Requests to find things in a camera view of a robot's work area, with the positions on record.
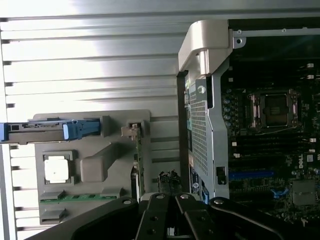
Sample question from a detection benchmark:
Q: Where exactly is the green RAM stick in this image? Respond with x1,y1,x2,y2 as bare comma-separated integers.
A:
39,192,123,202

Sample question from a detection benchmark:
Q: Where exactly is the blue expansion slot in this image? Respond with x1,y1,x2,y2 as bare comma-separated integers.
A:
228,170,275,180

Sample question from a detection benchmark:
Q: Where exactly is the grey plastic parts rack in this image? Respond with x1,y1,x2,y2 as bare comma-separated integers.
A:
33,109,153,226

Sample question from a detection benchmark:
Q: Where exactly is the silver CPU chip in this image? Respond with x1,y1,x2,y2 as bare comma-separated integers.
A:
44,156,70,185

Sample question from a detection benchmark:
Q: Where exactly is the green motherboard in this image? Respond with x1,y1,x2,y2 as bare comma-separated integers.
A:
228,58,320,226

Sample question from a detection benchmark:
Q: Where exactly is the grey chipset heatsink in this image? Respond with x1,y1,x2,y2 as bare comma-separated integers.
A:
292,179,317,205

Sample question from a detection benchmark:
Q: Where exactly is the black open PC case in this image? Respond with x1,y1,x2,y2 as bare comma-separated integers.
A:
176,19,320,240

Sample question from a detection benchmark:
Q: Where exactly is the hard disk in blue carrier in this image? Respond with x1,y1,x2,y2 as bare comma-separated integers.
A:
0,119,101,145

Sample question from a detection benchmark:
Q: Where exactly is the CPU socket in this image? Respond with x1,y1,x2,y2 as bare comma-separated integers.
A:
246,88,301,130

